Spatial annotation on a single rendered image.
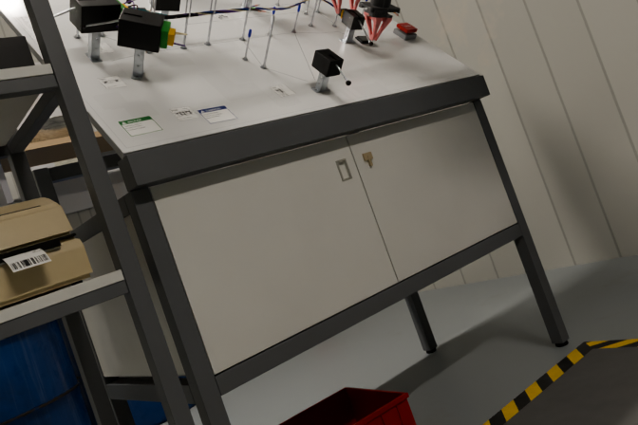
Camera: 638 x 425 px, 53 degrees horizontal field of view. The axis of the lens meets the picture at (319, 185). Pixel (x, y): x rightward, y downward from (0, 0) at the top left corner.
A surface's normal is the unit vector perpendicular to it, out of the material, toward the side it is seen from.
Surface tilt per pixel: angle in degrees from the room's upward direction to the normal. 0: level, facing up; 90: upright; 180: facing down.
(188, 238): 90
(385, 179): 90
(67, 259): 90
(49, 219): 72
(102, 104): 50
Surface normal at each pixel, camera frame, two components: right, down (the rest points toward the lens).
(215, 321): 0.58, -0.24
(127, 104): 0.23, -0.79
